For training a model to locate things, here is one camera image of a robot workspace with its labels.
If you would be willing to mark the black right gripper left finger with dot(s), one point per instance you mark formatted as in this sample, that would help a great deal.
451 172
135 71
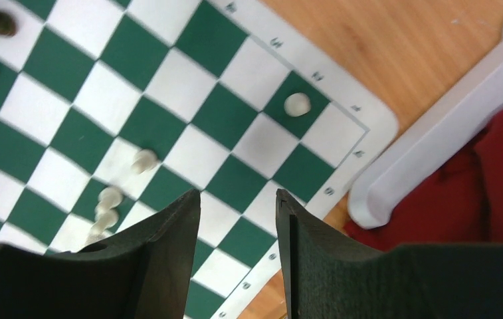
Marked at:
143 271

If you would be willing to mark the white chess pawn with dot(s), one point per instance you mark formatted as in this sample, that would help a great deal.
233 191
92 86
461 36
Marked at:
109 198
103 221
144 160
297 104

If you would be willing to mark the green white chess board mat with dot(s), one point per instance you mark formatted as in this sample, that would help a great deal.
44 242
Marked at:
86 85

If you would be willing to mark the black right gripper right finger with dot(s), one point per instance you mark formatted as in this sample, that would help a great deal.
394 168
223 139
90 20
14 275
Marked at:
327 274

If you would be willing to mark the red hanging garment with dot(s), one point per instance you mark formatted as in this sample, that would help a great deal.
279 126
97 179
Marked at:
462 202

